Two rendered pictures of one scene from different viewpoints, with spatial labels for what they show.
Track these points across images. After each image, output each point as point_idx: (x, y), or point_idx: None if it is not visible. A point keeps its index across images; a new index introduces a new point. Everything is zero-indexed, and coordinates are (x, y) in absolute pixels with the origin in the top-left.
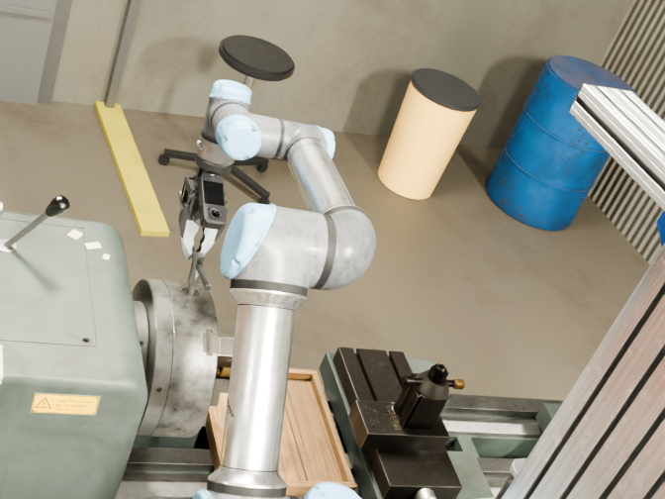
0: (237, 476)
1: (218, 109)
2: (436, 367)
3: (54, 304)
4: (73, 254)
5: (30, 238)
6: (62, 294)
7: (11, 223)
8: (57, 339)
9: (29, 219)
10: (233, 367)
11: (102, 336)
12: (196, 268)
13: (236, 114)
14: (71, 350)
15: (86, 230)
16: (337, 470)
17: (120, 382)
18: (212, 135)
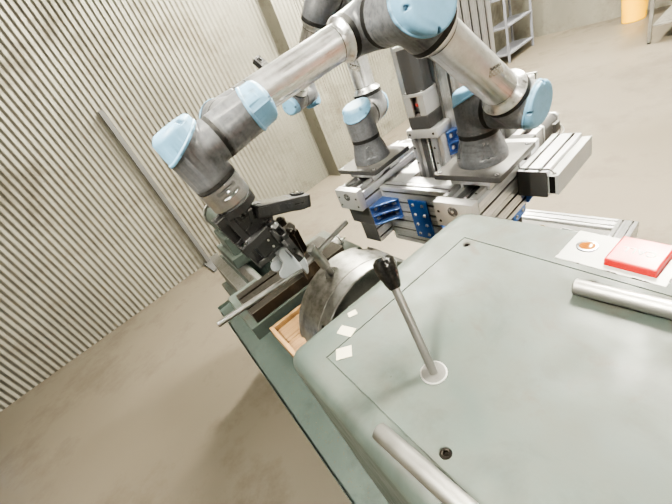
0: (518, 72)
1: (215, 124)
2: (280, 218)
3: (458, 281)
4: (376, 328)
5: (393, 371)
6: (439, 289)
7: (389, 407)
8: (491, 250)
9: (362, 401)
10: (482, 53)
11: (449, 244)
12: (323, 249)
13: (233, 93)
14: (489, 238)
15: (326, 353)
16: None
17: (474, 214)
18: (227, 166)
